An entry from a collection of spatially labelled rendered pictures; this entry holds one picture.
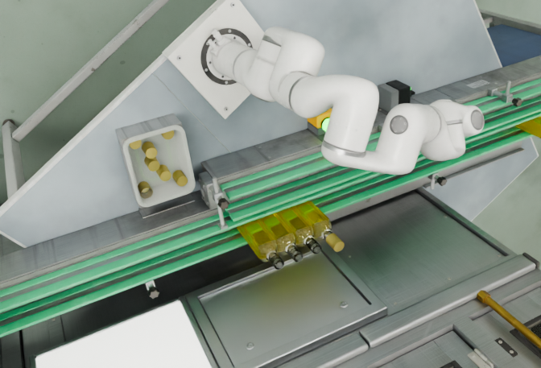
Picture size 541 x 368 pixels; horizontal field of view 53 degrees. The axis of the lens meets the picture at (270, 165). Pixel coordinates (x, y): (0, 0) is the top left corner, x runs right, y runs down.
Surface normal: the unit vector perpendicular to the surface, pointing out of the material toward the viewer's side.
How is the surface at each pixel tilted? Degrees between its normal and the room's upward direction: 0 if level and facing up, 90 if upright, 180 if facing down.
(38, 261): 90
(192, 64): 5
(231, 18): 5
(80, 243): 90
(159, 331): 90
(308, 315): 90
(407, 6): 0
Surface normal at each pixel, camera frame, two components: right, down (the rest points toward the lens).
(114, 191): 0.43, 0.43
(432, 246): -0.11, -0.85
